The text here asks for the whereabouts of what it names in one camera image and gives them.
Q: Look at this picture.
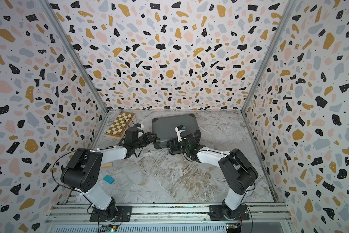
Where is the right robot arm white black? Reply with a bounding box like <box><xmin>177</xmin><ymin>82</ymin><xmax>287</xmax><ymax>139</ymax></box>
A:
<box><xmin>167</xmin><ymin>134</ymin><xmax>258</xmax><ymax>220</ymax></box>

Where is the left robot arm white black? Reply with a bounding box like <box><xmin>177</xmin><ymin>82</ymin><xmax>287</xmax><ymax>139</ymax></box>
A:
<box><xmin>60</xmin><ymin>127</ymin><xmax>157</xmax><ymax>222</ymax></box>

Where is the grey poker set case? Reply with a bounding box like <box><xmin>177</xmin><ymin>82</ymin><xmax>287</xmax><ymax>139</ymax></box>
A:
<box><xmin>152</xmin><ymin>114</ymin><xmax>201</xmax><ymax>149</ymax></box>

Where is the teal small block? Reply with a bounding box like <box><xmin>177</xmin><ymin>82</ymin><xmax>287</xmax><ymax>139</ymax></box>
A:
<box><xmin>103</xmin><ymin>175</ymin><xmax>115</xmax><ymax>184</ymax></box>

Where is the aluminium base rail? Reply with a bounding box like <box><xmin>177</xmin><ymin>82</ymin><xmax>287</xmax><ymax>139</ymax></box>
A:
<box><xmin>44</xmin><ymin>203</ymin><xmax>295</xmax><ymax>233</ymax></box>

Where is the wooden chess board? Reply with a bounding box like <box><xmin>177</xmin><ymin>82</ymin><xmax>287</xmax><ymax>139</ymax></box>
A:
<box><xmin>105</xmin><ymin>112</ymin><xmax>135</xmax><ymax>138</ymax></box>

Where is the small wooden block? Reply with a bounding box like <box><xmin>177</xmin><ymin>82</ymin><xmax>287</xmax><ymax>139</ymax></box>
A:
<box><xmin>101</xmin><ymin>163</ymin><xmax>113</xmax><ymax>168</ymax></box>

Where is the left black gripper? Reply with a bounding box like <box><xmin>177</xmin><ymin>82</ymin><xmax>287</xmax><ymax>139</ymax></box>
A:
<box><xmin>133</xmin><ymin>132</ymin><xmax>157</xmax><ymax>150</ymax></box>

